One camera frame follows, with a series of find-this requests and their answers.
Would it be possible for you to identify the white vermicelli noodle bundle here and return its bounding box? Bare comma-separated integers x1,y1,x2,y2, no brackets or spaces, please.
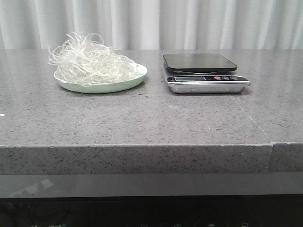
48,32,139,87

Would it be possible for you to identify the digital kitchen scale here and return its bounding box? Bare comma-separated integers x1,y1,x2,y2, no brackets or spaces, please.
163,53,251,94

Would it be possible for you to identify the light green round plate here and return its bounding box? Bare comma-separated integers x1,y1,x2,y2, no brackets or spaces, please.
54,64,147,94

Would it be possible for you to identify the white pleated curtain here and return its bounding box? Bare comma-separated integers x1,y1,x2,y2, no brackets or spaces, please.
0,0,303,50

